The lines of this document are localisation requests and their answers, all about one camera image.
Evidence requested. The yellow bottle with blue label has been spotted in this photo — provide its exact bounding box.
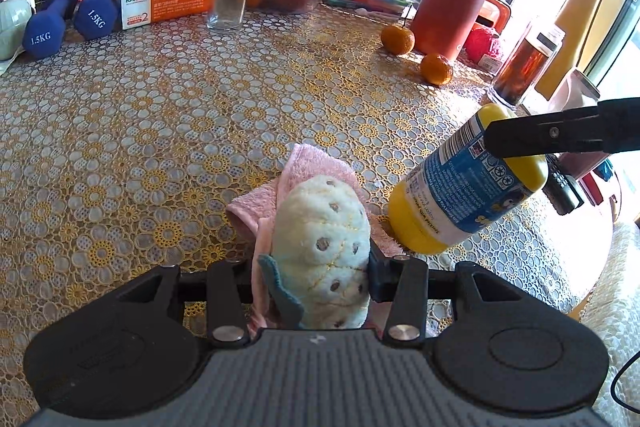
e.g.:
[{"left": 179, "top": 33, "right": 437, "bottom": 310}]
[{"left": 387, "top": 102, "right": 550, "bottom": 256}]

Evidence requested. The orange box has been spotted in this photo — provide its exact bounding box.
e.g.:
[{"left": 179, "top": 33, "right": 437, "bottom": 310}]
[{"left": 476, "top": 0, "right": 512, "bottom": 34}]

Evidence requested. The white cloth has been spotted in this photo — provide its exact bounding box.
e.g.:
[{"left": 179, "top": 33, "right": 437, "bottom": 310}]
[{"left": 0, "top": 49, "right": 27, "bottom": 76}]

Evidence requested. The mauve cup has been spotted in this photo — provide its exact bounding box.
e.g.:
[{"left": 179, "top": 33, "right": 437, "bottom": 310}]
[{"left": 556, "top": 151, "right": 609, "bottom": 181}]

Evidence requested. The orange fruit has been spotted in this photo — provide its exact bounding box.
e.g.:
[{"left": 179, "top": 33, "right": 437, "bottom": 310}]
[
  {"left": 380, "top": 24, "right": 416, "bottom": 56},
  {"left": 419, "top": 52, "right": 455, "bottom": 87}
]

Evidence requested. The red notebook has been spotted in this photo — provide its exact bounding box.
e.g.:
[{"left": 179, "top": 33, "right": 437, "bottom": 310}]
[{"left": 575, "top": 167, "right": 619, "bottom": 208}]

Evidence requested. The glass bottle of tea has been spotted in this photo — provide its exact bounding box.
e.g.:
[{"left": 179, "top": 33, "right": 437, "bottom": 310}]
[{"left": 487, "top": 19, "right": 566, "bottom": 108}]

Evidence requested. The yellow giraffe toy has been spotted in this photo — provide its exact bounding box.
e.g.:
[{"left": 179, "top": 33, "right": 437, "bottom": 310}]
[{"left": 549, "top": 0, "right": 637, "bottom": 104}]

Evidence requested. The blue dumbbell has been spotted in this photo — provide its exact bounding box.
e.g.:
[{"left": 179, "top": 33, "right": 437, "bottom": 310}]
[
  {"left": 22, "top": 0, "right": 80, "bottom": 60},
  {"left": 73, "top": 0, "right": 121, "bottom": 40}
]

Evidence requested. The silver pouch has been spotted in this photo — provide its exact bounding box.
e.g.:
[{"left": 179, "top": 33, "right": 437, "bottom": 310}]
[{"left": 546, "top": 68, "right": 602, "bottom": 114}]

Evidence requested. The black cable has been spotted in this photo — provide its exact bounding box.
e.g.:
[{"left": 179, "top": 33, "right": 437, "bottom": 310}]
[{"left": 612, "top": 346, "right": 640, "bottom": 414}]

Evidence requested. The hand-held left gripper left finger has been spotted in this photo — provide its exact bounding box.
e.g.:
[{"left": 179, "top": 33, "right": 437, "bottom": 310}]
[{"left": 116, "top": 259, "right": 252, "bottom": 349}]

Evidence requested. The pink towel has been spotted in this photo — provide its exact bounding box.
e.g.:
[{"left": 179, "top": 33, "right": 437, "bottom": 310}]
[{"left": 225, "top": 143, "right": 407, "bottom": 339}]

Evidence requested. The green ceramic pot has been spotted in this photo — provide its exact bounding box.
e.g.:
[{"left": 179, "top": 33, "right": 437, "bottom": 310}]
[{"left": 0, "top": 0, "right": 34, "bottom": 62}]

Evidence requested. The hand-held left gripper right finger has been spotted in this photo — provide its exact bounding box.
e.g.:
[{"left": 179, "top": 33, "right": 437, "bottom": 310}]
[{"left": 368, "top": 253, "right": 522, "bottom": 349}]

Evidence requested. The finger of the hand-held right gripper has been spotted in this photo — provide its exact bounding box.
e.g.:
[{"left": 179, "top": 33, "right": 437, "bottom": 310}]
[{"left": 482, "top": 96, "right": 640, "bottom": 159}]

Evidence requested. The green plush toy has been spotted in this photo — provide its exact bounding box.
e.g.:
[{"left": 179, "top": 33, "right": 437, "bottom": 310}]
[{"left": 257, "top": 174, "right": 372, "bottom": 332}]

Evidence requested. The black remote control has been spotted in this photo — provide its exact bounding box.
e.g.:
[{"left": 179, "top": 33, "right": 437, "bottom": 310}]
[{"left": 542, "top": 154, "right": 586, "bottom": 216}]

